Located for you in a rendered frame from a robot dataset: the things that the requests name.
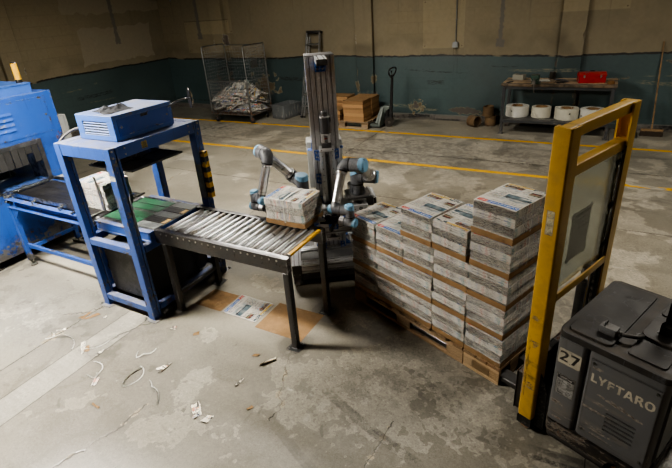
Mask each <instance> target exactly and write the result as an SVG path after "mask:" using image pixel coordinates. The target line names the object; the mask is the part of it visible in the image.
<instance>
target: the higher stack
mask: <svg viewBox="0 0 672 468"><path fill-rule="evenodd" d="M545 197H546V192H543V191H539V190H536V189H532V188H528V187H524V186H520V185H515V184H510V183H507V184H505V185H502V186H500V187H498V188H496V189H494V190H490V192H488V193H485V194H483V195H481V196H479V197H477V198H475V199H474V200H473V224H472V226H474V227H477V228H480V229H482V230H485V231H488V232H491V233H494V234H497V235H499V236H502V237H505V238H508V239H511V240H514V239H515V238H517V237H519V236H520V235H522V234H524V233H525V232H527V231H528V230H530V231H531V229H532V228H533V227H535V226H537V225H539V224H540V223H542V220H543V212H544V205H545ZM540 236H541V229H540V230H538V231H536V232H535V233H533V234H532V235H530V236H528V237H527V238H525V239H524V240H522V241H520V242H519V243H517V244H515V245H514V246H509V245H506V244H504V243H501V242H498V241H495V240H492V239H490V238H487V237H484V236H481V235H479V234H476V233H473V232H472V233H471V239H470V240H471V241H470V242H471V243H470V244H471V245H470V246H471V247H470V249H471V253H470V254H471V256H470V259H473V260H475V261H478V262H480V263H482V264H485V265H487V266H489V267H492V268H494V269H497V270H499V271H502V272H504V273H506V274H511V273H512V272H514V271H515V270H517V269H518V268H520V267H521V266H522V265H524V264H525V263H526V264H527V262H528V261H530V260H531V259H533V258H535V257H536V256H537V255H538V251H539V244H540ZM536 267H537V261H536V262H535V263H533V264H532V265H530V266H529V267H528V268H526V269H525V270H523V271H522V272H520V273H519V274H517V275H516V276H514V277H513V278H511V279H510V280H509V281H508V280H506V279H504V278H501V277H499V276H497V275H494V274H492V273H489V272H487V271H485V270H482V269H480V268H478V267H475V266H473V265H471V264H470V265H469V267H468V269H469V271H468V272H469V279H468V285H467V286H468V289H469V290H472V291H474V292H476V293H478V294H480V295H483V296H485V297H487V298H489V299H491V300H493V301H495V302H497V303H499V304H502V305H504V306H507V305H509V304H510V303H511V302H512V301H514V300H515V299H516V298H518V297H519V296H520V295H523V293H524V292H526V291H527V290H528V289H530V288H531V287H533V286H534V283H535V275H536ZM533 291H534V290H533ZM533 291H532V292H531V293H529V294H528V295H527V296H525V297H524V298H523V299H522V300H520V301H519V302H518V303H516V304H515V305H514V306H512V307H511V308H510V309H509V310H507V311H506V312H504V311H502V310H500V309H498V308H496V307H494V306H491V305H489V304H487V303H485V302H483V301H481V300H479V299H477V298H475V297H473V296H471V295H468V294H467V302H466V306H467V307H466V309H467V315H466V317H467V318H469V319H471V320H473V321H475V322H477V323H479V324H480V325H482V326H484V327H486V328H488V329H490V330H492V331H494V332H496V333H498V334H499V335H501V336H502V337H503V335H504V334H506V333H507V332H508V331H510V330H511V329H512V328H514V327H515V326H516V325H517V324H518V325H519V323H520V322H521V321H522V320H524V319H525V318H526V317H528V316H529V315H530V314H531V306H532V298H533ZM529 322H530V320H528V321H527V322H526V323H525V324H523V325H522V326H521V327H519V328H518V329H517V330H516V331H514V332H513V333H512V334H511V335H509V336H508V337H507V338H505V339H504V340H503V341H501V340H499V339H497V338H495V337H493V336H491V335H489V334H487V333H486V332H484V331H482V330H480V329H478V328H476V327H474V326H472V325H471V324H469V323H466V332H465V333H466V334H465V337H464V338H465V339H464V341H465V342H464V343H465V345H467V346H469V347H471V348H473V349H474V350H476V351H478V352H480V353H481V354H483V355H485V356H486V357H488V358H490V359H492V360H493V361H495V362H497V363H498V364H501V363H502V362H503V361H504V360H505V359H506V358H508V357H509V356H510V355H511V354H512V353H513V352H514V351H515V352H516V350H517V349H518V348H519V347H520V346H522V345H523V344H524V343H525V342H526V341H527V337H528V330H529ZM523 351H525V352H526V346H525V347H524V348H523V349H522V350H521V351H519V352H518V353H517V354H516V355H515V356H514V357H513V358H512V359H510V360H509V361H508V362H507V363H506V364H505V365H504V366H502V367H501V368H499V369H498V368H497V367H495V366H493V365H492V364H490V363H488V362H486V361H485V360H483V359H481V358H479V357H478V356H476V355H474V354H473V353H471V352H469V351H467V350H466V349H464V352H463V354H464V355H463V365H465V366H466V367H468V368H470V369H471V370H473V371H475V372H476V373H478V374H479V375H481V376H483V377H484V378H486V379H488V380H489V381H491V382H492V383H494V384H496V385H497V386H498V385H499V384H500V376H501V370H502V369H504V368H507V369H508V370H510V371H512V372H514V371H515V370H516V369H517V368H518V359H519V355H520V354H521V353H522V352H523Z"/></svg>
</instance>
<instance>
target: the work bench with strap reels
mask: <svg viewBox="0 0 672 468"><path fill-rule="evenodd" d="M606 77H607V72H606V71H597V70H590V71H583V72H578V73H577V78H559V79H566V80H567V81H569V82H565V83H555V81H556V80H553V79H549V78H540V79H539V81H541V83H540V84H536V85H534V90H583V91H611V94H610V99H609V105H608V107H609V106H611V105H613V101H614V95H615V89H616V88H618V79H617V78H606ZM608 80H615V84H613V85H610V84H607V82H608ZM509 81H513V82H511V83H506V82H509ZM531 81H532V80H531V78H526V79H525V80H513V79H512V78H507V79H506V80H505V81H504V82H503V83H502V84H501V86H503V88H502V100H501V113H500V126H499V132H498V134H503V133H504V132H502V129H503V122H505V125H504V126H509V124H508V122H509V123H529V124H548V125H564V124H567V123H569V122H572V121H574V120H577V119H579V118H582V117H584V116H587V115H589V114H591V113H594V112H596V111H599V110H601V109H604V107H598V106H586V107H581V108H579V107H577V106H568V105H564V106H556V107H555V112H554V114H553V113H551V106H550V105H544V104H538V105H533V106H532V109H531V113H529V105H528V104H524V103H511V104H510V99H511V89H532V90H533V84H530V83H531ZM506 89H508V97H507V105H506V113H505V115H504V104H505V92H506ZM579 110H580V114H579ZM601 127H605V128H604V129H603V131H605V132H604V138H602V140H608V139H607V135H608V131H609V130H608V129H609V123H608V124H606V125H604V126H601Z"/></svg>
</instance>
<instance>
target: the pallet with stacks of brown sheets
mask: <svg viewBox="0 0 672 468"><path fill-rule="evenodd" d="M336 98H337V113H338V122H339V125H338V127H339V128H354V129H369V128H370V123H371V122H375V121H376V119H377V116H378V113H379V110H380V108H379V94H358V95H355V94H352V93H336ZM347 122H348V123H361V127H357V126H347Z"/></svg>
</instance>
